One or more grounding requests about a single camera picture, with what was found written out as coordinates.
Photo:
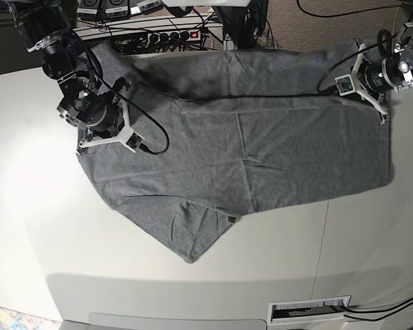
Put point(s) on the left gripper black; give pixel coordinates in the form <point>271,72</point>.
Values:
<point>377,77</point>

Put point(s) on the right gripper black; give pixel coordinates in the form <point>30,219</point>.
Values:
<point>89,110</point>

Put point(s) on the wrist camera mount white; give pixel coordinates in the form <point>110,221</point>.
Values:
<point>127,136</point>
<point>353,83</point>

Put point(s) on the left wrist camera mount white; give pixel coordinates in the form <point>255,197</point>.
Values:
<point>353,83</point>

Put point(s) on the white table leg column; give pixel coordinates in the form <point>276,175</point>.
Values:
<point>228,43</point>

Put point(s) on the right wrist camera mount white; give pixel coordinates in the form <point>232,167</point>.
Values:
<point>127,136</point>

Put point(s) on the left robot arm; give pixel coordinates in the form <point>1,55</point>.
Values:
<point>400,49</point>

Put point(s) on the grey T-shirt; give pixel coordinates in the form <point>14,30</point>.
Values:
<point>246,132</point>

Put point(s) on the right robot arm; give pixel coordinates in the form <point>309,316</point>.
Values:
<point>66,59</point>

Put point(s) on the black power strip red switch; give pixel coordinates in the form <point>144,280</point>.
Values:
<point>183,37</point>

